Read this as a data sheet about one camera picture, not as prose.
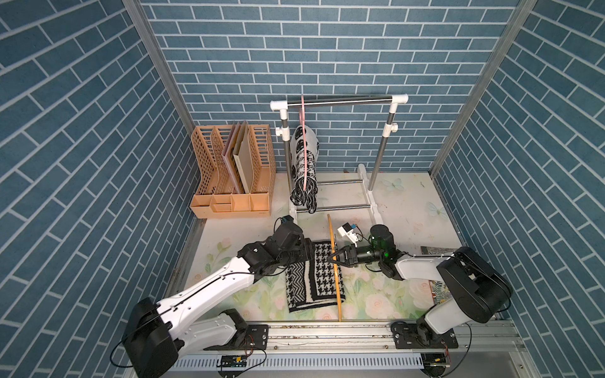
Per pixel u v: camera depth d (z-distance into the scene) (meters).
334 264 0.76
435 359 0.70
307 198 0.86
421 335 0.66
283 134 0.79
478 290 0.46
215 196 1.01
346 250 0.75
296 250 0.60
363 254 0.74
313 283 0.81
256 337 0.74
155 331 0.38
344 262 0.74
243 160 0.87
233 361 0.72
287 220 0.71
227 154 0.85
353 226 0.80
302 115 0.71
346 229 0.79
